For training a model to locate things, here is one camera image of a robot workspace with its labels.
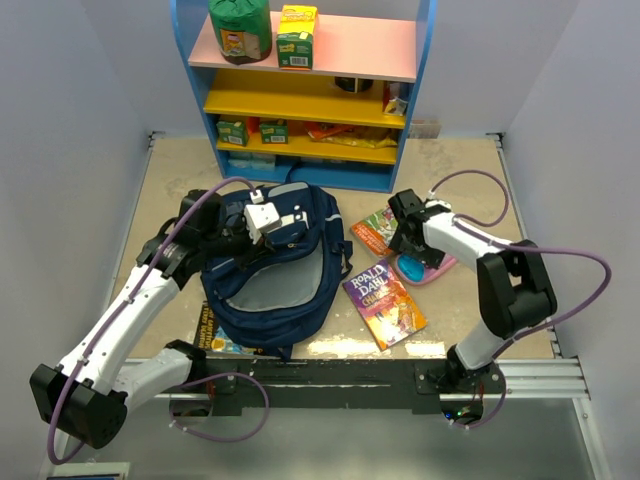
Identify yellow green carton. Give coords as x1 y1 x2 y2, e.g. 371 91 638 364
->
276 5 318 70

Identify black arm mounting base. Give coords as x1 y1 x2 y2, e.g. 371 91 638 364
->
169 356 506 419

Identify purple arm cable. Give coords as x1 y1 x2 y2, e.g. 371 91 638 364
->
46 175 264 466
427 169 613 361

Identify small box behind shelf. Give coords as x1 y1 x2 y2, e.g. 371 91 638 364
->
408 119 441 139

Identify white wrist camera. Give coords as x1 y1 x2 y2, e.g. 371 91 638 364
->
244 202 282 244
424 198 451 212

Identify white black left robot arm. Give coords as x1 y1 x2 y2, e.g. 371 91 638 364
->
29 187 278 465

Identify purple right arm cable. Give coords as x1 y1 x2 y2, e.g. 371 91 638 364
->
427 169 613 361

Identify small green box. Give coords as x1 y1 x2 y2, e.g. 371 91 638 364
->
216 115 249 147
259 119 289 144

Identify orange Treehouse book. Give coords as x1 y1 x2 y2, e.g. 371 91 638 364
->
350 206 398 258

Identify small green box left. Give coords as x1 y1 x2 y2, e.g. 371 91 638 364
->
216 115 249 147

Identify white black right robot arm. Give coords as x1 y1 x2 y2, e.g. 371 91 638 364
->
388 189 557 393

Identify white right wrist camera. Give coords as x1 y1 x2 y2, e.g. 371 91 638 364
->
424 198 451 212

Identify blue shelf unit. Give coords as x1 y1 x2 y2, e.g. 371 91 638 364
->
169 1 437 192

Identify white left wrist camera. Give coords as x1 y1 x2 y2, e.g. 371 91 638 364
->
244 202 282 244

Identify small green box right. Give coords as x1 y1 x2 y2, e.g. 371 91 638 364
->
259 119 289 144

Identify navy blue student backpack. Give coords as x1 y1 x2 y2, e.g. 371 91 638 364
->
201 182 353 361

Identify small snack pouch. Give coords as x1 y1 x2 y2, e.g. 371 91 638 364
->
383 81 409 116

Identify green cylindrical package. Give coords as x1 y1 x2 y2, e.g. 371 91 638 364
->
208 0 273 65

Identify purple Roald Dahl book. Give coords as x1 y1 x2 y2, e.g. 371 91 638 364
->
343 260 428 351

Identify pink pencil case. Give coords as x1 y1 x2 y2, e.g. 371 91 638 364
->
393 254 457 286

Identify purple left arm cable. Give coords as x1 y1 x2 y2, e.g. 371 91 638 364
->
46 175 264 466

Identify orange yellow snack packets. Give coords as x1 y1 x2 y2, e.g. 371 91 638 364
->
302 121 398 149

